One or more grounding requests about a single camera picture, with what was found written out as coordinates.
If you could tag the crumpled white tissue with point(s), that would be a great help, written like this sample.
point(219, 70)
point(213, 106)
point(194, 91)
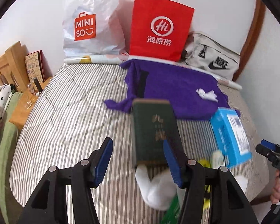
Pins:
point(206, 94)

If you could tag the brown wooden door frame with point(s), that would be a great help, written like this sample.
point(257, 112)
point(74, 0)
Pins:
point(259, 28)

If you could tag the grey waist bag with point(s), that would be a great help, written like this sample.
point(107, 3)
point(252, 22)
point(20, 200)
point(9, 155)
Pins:
point(212, 53)

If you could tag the wooden headboard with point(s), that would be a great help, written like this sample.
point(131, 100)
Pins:
point(7, 63)

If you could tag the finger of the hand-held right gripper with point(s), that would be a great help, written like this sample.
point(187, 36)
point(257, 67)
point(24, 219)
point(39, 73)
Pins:
point(262, 150)
point(267, 143)

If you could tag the dark green snack packet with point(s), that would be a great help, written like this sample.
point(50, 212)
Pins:
point(172, 212)

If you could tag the purple towel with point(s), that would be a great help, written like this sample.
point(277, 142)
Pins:
point(177, 84)

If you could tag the green tissue pack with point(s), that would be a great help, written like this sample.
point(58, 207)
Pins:
point(218, 158)

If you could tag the clear glass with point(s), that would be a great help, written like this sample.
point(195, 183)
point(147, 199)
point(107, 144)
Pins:
point(28, 103)
point(31, 88)

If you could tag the wooden nightstand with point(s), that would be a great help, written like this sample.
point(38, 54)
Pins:
point(21, 114)

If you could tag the printed rolled mat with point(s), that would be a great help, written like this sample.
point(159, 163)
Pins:
point(84, 59)

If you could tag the green blanket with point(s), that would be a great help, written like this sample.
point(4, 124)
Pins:
point(7, 144)

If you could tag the blue cardboard box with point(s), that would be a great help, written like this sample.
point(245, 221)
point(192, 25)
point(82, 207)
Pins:
point(226, 135)

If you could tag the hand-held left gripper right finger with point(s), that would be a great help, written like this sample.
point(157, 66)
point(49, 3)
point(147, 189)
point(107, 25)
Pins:
point(173, 165)

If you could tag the white plastic shopping bag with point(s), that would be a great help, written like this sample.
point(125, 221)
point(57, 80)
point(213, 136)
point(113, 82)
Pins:
point(93, 9)

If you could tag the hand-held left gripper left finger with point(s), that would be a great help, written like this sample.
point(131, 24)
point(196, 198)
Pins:
point(103, 163)

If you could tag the person's right forearm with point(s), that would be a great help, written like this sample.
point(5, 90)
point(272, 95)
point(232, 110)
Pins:
point(277, 218)

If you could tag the red paper shopping bag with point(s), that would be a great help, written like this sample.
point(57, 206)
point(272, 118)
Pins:
point(161, 30)

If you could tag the polka dot pillow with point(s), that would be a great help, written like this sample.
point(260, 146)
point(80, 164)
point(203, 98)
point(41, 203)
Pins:
point(1, 98)

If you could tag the striped grey quilt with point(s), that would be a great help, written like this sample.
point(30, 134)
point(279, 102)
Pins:
point(72, 121)

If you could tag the person's right hand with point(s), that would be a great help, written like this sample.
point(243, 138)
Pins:
point(276, 189)

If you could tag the yellow pouch bag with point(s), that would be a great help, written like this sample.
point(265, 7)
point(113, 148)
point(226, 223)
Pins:
point(207, 200)

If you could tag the black handheld device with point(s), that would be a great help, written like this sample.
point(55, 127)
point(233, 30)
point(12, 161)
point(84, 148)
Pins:
point(38, 86)

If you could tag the illustrated hardcover book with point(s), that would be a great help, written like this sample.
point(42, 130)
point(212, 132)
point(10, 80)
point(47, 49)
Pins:
point(35, 66)

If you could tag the dark green book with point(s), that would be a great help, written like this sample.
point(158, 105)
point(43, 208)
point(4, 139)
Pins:
point(151, 130)

